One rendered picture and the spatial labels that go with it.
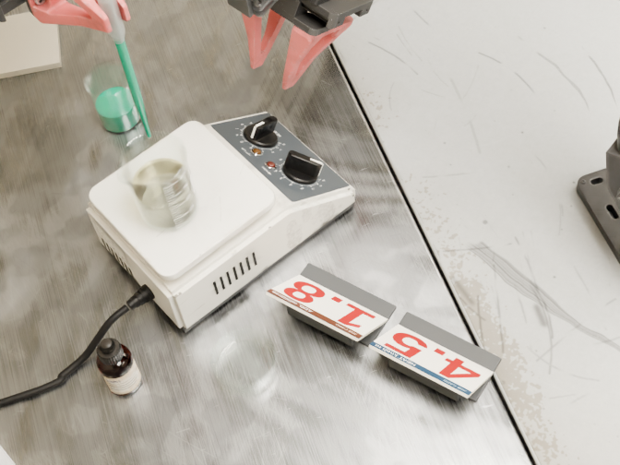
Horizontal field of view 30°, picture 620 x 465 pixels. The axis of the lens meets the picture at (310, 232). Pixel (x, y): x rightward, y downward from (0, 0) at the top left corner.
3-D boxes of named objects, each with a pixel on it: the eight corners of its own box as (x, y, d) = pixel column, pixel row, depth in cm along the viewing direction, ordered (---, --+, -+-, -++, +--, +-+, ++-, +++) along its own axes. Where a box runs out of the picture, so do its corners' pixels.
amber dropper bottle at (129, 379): (101, 376, 98) (80, 338, 92) (132, 359, 99) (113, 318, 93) (116, 403, 97) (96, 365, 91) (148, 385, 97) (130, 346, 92)
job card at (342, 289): (308, 264, 103) (304, 239, 99) (397, 307, 99) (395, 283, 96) (270, 316, 100) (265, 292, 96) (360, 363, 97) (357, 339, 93)
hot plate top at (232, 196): (196, 121, 102) (194, 114, 102) (281, 202, 97) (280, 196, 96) (85, 198, 99) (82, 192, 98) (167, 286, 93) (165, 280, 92)
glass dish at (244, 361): (286, 346, 98) (283, 334, 96) (268, 404, 95) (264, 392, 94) (225, 333, 99) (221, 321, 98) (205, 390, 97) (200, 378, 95)
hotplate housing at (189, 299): (269, 125, 112) (259, 71, 105) (360, 207, 105) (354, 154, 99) (80, 260, 105) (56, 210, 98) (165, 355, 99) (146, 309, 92)
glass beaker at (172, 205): (177, 173, 99) (159, 113, 92) (215, 211, 96) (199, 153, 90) (120, 213, 97) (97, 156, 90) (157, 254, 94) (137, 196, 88)
